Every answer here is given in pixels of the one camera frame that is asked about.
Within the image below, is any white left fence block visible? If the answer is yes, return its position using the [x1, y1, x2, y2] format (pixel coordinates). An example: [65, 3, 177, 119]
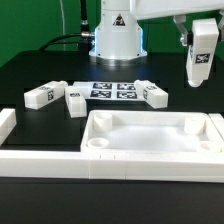
[0, 108, 17, 146]

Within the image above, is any marker tag sheet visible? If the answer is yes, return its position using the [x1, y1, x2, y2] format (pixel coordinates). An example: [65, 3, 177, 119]
[73, 81, 138, 101]

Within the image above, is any white right fence block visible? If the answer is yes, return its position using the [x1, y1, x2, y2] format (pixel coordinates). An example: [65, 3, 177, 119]
[209, 113, 224, 140]

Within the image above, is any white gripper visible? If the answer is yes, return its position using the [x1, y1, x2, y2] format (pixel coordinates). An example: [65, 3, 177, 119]
[130, 0, 224, 46]

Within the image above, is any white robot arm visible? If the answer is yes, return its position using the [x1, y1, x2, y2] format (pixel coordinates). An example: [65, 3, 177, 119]
[89, 0, 224, 66]

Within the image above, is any white front fence bar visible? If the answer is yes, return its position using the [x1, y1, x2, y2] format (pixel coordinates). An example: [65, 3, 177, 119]
[0, 150, 224, 183]

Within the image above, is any white desk top tray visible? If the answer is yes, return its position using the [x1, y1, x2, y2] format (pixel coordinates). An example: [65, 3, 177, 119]
[81, 110, 224, 153]

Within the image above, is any white fence block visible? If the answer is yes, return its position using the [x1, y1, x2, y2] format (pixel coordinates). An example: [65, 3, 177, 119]
[209, 113, 224, 140]
[0, 108, 17, 146]

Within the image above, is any white thin cable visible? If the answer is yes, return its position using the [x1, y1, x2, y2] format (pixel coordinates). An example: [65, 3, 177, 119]
[59, 0, 67, 52]

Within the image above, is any black cable with connector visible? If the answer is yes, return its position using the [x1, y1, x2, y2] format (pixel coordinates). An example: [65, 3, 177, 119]
[38, 0, 97, 52]

